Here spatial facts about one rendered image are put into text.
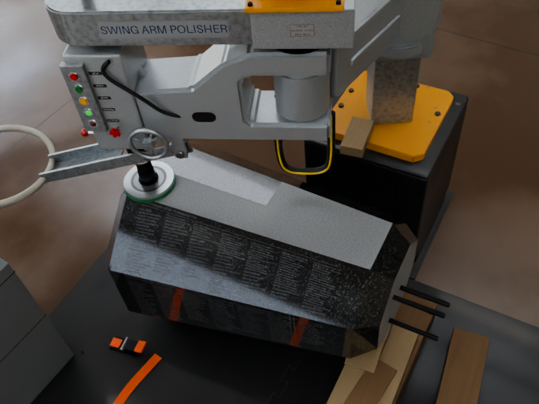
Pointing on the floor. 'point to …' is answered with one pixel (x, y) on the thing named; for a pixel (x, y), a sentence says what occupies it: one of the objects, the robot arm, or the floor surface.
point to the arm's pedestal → (26, 342)
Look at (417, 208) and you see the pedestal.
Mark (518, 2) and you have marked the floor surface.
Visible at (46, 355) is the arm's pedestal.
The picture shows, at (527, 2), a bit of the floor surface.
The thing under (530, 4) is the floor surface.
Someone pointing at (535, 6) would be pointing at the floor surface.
